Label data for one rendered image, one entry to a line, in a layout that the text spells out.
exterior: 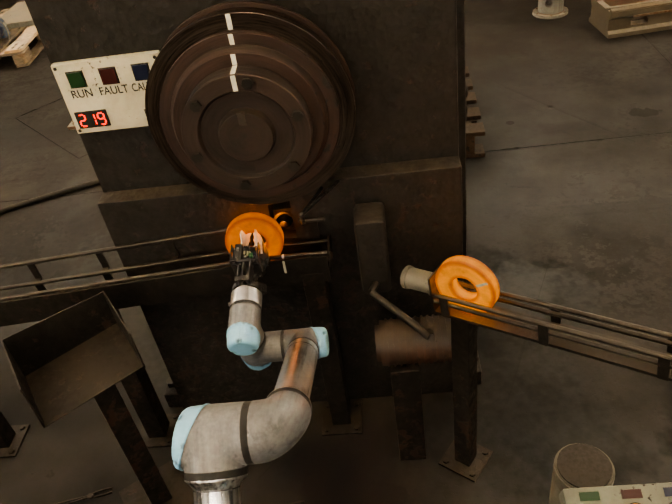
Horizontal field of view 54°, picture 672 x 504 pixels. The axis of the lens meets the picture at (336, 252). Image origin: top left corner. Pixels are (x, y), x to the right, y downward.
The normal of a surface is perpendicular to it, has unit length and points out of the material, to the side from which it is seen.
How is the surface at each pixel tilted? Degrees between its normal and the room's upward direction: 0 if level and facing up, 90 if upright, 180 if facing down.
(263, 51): 33
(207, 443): 41
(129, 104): 90
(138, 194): 0
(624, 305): 0
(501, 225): 0
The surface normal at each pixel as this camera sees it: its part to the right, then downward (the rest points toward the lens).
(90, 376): -0.20, -0.74
